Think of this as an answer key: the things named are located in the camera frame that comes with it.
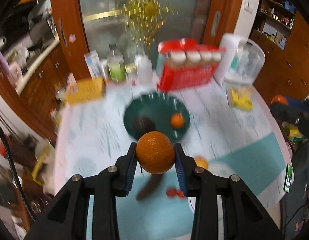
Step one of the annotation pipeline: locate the smartphone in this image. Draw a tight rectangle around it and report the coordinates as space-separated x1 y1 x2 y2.
283 164 293 193

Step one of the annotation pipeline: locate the dark avocado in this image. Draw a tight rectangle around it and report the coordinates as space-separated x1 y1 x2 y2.
133 116 156 135

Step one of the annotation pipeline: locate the white squeeze bottle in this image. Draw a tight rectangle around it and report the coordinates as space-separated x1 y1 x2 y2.
135 54 152 84

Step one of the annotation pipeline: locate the green label glass bottle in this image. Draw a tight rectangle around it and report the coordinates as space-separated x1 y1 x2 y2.
107 43 126 83

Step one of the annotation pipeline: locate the dark green scalloped plate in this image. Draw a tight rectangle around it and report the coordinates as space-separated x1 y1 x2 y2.
123 92 190 144

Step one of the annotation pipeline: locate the silver metal can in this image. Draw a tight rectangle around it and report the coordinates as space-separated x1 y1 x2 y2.
99 59 111 82

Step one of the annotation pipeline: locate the yellow tissue pack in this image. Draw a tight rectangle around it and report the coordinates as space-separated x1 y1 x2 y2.
227 87 253 112

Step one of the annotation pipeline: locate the small yellow-orange citrus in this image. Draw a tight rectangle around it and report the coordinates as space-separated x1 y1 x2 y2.
270 95 288 105

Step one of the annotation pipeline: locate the overripe dark banana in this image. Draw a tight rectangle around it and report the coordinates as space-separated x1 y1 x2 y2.
136 173 164 202

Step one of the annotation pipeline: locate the dark red plum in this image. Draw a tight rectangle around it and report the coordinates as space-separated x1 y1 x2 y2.
166 187 178 198

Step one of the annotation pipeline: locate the red package with jars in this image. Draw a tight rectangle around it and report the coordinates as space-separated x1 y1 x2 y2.
157 38 226 92

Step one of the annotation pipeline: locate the yellow cardboard box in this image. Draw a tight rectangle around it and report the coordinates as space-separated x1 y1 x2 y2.
66 77 105 105

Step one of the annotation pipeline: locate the small glass jar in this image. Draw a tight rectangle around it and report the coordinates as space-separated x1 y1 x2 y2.
125 63 137 85

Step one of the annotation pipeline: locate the white countertop appliance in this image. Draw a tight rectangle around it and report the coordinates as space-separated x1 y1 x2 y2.
214 33 266 87

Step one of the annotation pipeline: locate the red tomato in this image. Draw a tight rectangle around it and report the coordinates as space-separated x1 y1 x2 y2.
177 190 186 198

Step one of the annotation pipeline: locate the gold door ornament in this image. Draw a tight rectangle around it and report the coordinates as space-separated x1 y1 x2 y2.
83 0 178 49

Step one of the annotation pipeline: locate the white blue carton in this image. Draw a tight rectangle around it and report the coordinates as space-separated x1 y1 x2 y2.
84 50 101 79

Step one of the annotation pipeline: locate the orange tangerine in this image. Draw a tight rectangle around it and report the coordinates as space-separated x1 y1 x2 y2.
170 113 185 129
136 131 176 174

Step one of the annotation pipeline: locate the large yellow orange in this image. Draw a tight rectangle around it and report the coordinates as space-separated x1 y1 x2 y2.
194 156 209 170

